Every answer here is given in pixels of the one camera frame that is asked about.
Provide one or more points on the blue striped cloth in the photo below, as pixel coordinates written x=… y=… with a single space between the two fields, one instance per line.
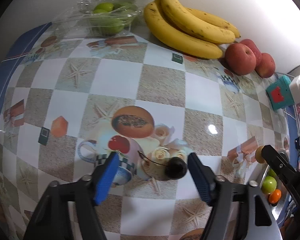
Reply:
x=16 y=54

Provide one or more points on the clear bag of limes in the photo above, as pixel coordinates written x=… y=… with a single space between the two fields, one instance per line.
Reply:
x=99 y=18

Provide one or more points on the yellow banana bunch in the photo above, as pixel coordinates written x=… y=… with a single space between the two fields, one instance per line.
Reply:
x=190 y=31

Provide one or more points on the green mango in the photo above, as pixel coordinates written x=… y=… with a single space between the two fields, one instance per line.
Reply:
x=271 y=173

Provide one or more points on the red apple behind box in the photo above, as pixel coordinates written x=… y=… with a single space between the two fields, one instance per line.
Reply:
x=266 y=68

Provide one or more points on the peach coloured apple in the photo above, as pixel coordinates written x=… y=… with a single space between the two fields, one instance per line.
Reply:
x=240 y=59

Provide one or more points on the dark plum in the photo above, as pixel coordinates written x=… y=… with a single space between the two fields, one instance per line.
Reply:
x=172 y=169

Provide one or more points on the stainless steel bowl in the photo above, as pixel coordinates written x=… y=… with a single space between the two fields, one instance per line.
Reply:
x=284 y=207

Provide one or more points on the orange tangerine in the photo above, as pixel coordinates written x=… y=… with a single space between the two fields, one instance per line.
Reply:
x=275 y=196

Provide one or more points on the green apple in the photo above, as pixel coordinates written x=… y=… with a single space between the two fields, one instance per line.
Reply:
x=269 y=185

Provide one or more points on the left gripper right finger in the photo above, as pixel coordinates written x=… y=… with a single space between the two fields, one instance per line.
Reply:
x=254 y=218

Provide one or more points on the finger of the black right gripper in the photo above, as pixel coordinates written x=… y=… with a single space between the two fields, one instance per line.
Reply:
x=288 y=176

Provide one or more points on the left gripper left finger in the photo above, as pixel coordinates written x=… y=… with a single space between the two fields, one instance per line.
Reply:
x=51 y=219

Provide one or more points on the teal plastic box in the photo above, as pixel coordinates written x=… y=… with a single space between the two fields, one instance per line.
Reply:
x=279 y=93

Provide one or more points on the brown longan fruit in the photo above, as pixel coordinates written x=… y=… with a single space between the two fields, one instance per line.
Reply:
x=258 y=155

